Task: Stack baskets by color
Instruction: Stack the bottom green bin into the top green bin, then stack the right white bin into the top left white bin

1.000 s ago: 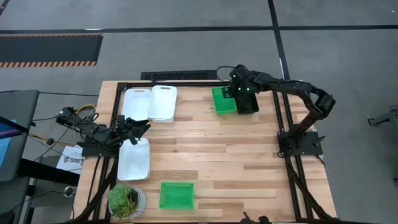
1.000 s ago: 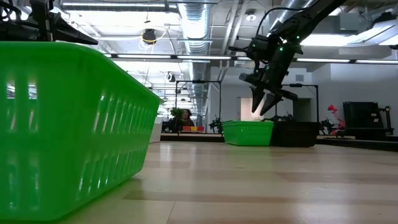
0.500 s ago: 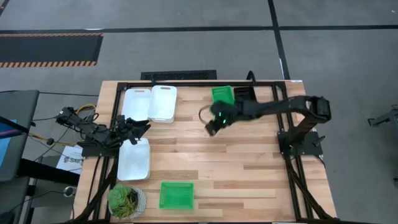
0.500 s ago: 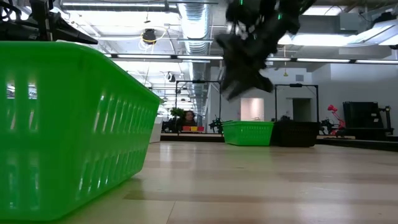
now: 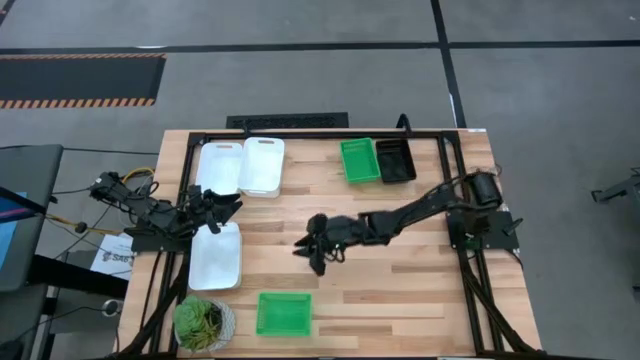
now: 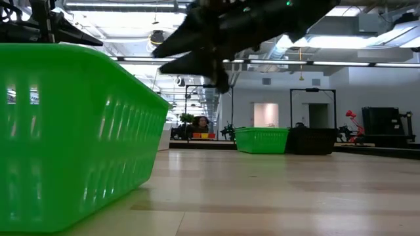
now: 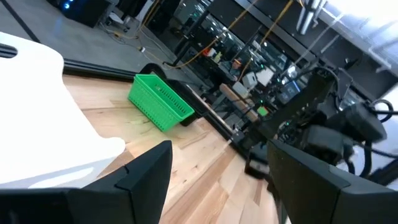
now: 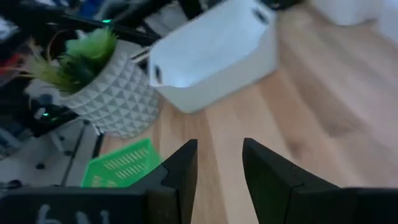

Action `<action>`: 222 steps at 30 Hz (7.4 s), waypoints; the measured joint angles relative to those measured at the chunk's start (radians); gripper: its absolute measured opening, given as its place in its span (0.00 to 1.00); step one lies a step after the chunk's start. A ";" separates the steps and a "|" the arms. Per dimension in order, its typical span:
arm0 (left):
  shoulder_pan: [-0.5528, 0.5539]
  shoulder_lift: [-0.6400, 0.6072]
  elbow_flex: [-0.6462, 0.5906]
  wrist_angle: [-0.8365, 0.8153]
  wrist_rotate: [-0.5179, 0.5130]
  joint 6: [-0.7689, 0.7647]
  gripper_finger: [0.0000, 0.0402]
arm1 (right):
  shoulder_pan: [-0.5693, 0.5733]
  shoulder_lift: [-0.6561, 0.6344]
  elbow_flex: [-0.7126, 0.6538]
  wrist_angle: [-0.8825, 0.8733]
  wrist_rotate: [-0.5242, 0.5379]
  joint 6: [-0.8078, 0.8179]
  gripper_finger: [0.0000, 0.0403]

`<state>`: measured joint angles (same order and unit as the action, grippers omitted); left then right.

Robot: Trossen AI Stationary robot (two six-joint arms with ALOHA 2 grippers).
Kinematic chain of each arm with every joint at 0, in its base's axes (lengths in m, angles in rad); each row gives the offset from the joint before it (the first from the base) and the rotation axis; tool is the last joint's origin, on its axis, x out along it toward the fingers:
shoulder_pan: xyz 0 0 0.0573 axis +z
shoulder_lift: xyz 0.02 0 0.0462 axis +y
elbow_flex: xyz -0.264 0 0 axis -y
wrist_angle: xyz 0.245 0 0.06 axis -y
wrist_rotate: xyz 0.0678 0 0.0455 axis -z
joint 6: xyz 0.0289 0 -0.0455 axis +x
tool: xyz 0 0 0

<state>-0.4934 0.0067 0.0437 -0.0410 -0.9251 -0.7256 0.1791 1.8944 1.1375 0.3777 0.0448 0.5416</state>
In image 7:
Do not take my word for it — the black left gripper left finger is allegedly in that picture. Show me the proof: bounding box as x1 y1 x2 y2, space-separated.
0 140 173 224

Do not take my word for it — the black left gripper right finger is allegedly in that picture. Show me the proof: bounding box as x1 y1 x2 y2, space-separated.
267 139 398 224

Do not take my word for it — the green plastic slotted basket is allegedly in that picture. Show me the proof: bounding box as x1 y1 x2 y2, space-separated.
127 73 195 133

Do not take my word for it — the white plastic handled basket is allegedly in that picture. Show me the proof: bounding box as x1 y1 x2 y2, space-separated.
0 30 126 190

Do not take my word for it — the white box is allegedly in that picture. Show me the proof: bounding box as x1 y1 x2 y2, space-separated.
242 72 258 90

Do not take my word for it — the wooden background table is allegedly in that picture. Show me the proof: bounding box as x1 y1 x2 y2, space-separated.
219 83 259 123

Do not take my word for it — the black computer tower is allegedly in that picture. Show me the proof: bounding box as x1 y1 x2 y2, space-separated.
46 0 113 28

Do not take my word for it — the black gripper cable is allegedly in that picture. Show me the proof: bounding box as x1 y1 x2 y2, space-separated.
343 98 395 179

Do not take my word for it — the black table edge rail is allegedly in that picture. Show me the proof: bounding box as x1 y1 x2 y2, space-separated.
62 58 139 81

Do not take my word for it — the yellow power cable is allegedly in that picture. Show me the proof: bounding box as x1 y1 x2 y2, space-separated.
238 0 295 82

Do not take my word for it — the orange power cable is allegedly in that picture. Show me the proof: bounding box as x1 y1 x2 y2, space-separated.
163 0 259 70

